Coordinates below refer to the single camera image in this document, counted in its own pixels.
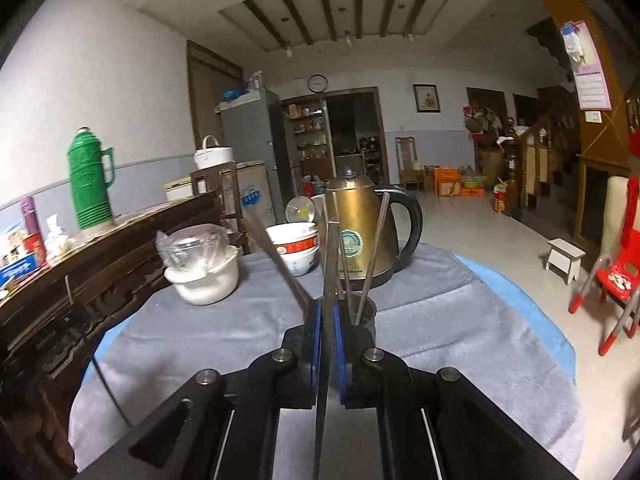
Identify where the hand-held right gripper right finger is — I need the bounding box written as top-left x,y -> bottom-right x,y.
332,305 -> 576,480

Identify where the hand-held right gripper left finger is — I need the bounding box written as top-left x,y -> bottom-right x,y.
75,299 -> 323,480

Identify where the grey perforated utensil holder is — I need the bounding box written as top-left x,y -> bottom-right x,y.
345,296 -> 377,336

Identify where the dark wooden chopstick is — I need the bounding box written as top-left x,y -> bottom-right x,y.
312,205 -> 343,480

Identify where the red banded bowl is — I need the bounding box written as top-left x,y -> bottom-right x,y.
272,240 -> 319,257

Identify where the grey chopstick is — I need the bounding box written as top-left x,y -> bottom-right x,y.
354,191 -> 391,325

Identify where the white bowl with pink print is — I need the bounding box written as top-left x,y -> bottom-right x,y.
265,222 -> 319,245

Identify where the grey towel cloth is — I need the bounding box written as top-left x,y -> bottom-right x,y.
67,242 -> 586,480

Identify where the white plastic container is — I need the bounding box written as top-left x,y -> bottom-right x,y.
164,247 -> 241,307

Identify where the golden electric kettle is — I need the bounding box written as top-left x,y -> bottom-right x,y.
324,167 -> 424,292

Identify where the small white fan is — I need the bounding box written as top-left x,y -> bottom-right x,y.
286,196 -> 317,224

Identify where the clear plastic bag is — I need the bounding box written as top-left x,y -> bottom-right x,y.
155,224 -> 236,273

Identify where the white chest freezer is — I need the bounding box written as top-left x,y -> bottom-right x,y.
220,160 -> 276,231

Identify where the brown wooden chair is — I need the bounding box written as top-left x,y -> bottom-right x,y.
190,161 -> 251,256

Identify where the blue table cover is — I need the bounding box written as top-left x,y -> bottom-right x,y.
92,252 -> 577,386

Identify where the wooden high-back chair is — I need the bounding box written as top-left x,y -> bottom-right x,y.
396,136 -> 426,191

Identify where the orange cardboard box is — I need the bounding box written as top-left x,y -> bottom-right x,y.
434,167 -> 463,197

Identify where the shelf with jars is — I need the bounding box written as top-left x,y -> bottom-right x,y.
282,100 -> 336,176

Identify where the white rice cooker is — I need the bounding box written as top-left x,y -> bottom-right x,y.
194,136 -> 235,171

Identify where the grey refrigerator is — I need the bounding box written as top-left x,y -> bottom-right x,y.
216,87 -> 301,226

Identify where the dark carved wooden sideboard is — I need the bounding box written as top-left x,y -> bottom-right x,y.
0,192 -> 251,476

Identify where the small white stool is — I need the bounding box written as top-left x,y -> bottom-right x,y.
545,238 -> 586,285

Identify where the dark wooden door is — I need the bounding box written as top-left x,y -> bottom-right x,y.
186,40 -> 245,147

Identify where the green thermos flask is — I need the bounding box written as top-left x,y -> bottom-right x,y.
67,128 -> 117,233

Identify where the white plastic bag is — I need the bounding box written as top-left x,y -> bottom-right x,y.
45,214 -> 76,259

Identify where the wooden staircase railing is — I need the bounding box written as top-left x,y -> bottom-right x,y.
500,115 -> 581,221

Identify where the red child chair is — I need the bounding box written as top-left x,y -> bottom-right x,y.
568,217 -> 640,356

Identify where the red tin can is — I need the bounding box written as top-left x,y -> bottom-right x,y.
22,232 -> 47,266

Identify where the blue box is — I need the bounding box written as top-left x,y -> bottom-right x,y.
0,252 -> 41,287

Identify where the purple bottle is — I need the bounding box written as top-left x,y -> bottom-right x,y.
20,196 -> 39,241

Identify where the framed wall picture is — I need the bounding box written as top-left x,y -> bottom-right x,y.
413,84 -> 441,113

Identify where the pink wall calendar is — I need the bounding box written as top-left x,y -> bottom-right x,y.
560,21 -> 613,111

